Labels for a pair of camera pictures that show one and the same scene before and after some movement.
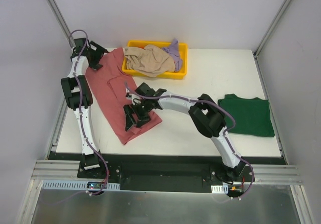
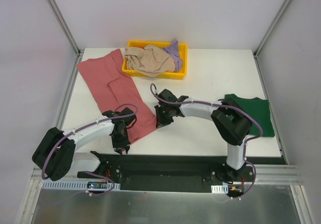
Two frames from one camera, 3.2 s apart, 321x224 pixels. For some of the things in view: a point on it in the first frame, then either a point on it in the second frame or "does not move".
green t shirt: [252, 116] does not move
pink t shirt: [110, 85] does not move
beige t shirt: [152, 61] does not move
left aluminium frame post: [54, 7] does not move
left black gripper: [95, 57] -> [121, 146]
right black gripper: [137, 113] -> [162, 118]
